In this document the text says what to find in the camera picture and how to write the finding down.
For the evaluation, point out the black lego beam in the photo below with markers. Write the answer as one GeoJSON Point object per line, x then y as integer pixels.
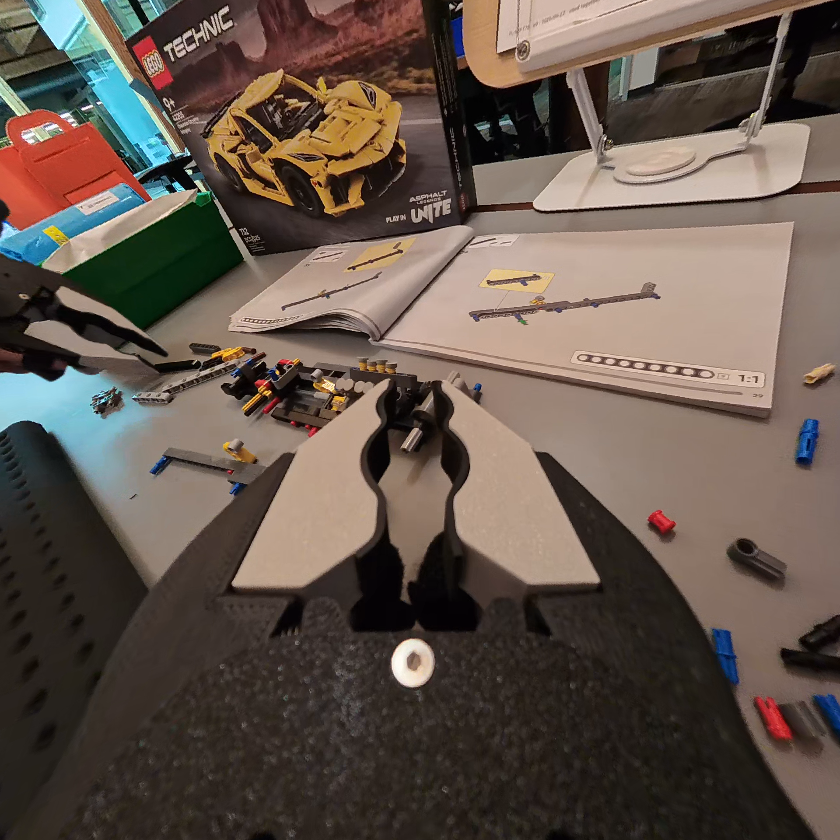
{"type": "Point", "coordinates": [180, 365]}

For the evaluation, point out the lego set box yellow car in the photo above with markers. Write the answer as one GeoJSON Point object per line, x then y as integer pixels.
{"type": "Point", "coordinates": [295, 131]}

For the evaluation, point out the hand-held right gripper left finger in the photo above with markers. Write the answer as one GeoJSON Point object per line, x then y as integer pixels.
{"type": "Point", "coordinates": [308, 518]}

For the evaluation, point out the black dimpled mat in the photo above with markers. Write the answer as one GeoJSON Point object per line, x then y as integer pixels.
{"type": "Point", "coordinates": [52, 558]}

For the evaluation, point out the green plastic bin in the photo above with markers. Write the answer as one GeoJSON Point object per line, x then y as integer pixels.
{"type": "Point", "coordinates": [170, 275]}

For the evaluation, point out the white paper bag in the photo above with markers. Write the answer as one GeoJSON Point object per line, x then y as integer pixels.
{"type": "Point", "coordinates": [118, 229]}

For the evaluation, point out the partly built lego chassis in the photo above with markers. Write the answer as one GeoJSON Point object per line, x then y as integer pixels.
{"type": "Point", "coordinates": [315, 394]}

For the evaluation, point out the light blue roll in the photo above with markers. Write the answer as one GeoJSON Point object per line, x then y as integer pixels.
{"type": "Point", "coordinates": [39, 229]}

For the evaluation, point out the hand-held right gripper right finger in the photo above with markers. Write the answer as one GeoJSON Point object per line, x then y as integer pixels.
{"type": "Point", "coordinates": [525, 518]}

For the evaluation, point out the light grey lego beam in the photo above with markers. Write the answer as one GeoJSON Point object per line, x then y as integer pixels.
{"type": "Point", "coordinates": [197, 380]}

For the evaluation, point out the dark grey short lego beam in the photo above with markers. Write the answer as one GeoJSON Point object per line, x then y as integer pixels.
{"type": "Point", "coordinates": [205, 348]}

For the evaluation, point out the orange felt bag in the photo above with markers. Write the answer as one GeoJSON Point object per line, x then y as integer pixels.
{"type": "Point", "coordinates": [65, 157]}

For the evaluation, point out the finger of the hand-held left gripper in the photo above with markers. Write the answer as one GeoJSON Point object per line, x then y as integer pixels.
{"type": "Point", "coordinates": [98, 315]}
{"type": "Point", "coordinates": [85, 348]}

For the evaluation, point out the scattered small lego pieces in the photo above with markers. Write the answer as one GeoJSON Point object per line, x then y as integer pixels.
{"type": "Point", "coordinates": [807, 441]}

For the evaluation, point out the grey lego beam yellow piece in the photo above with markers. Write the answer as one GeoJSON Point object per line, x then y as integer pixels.
{"type": "Point", "coordinates": [203, 460]}

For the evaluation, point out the open instruction booklet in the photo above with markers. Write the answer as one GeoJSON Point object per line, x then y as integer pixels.
{"type": "Point", "coordinates": [590, 308]}

